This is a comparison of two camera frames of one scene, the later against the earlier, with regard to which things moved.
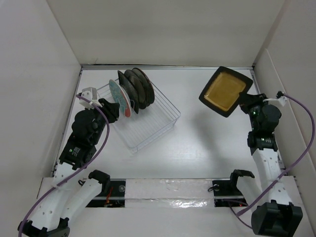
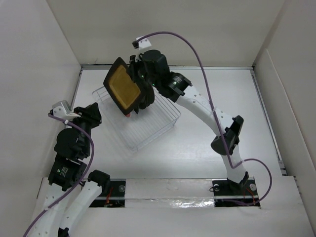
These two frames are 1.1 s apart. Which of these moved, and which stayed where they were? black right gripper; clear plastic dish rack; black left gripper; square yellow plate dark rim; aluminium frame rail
Moved: square yellow plate dark rim; black left gripper; black right gripper
Stayed: aluminium frame rail; clear plastic dish rack
